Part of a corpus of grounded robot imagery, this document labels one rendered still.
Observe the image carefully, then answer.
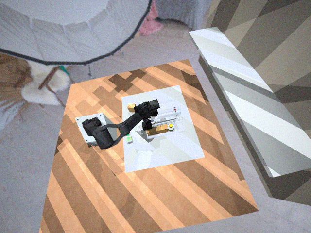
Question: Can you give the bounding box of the olive green jar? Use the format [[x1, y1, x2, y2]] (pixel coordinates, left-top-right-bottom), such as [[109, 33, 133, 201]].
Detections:
[[126, 134, 133, 144]]

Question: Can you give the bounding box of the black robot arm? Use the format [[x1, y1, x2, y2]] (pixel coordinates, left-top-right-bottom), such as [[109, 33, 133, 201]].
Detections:
[[82, 99, 160, 150]]

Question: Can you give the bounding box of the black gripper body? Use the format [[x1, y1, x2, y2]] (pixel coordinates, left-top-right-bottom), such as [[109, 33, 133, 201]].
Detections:
[[142, 118, 152, 131]]

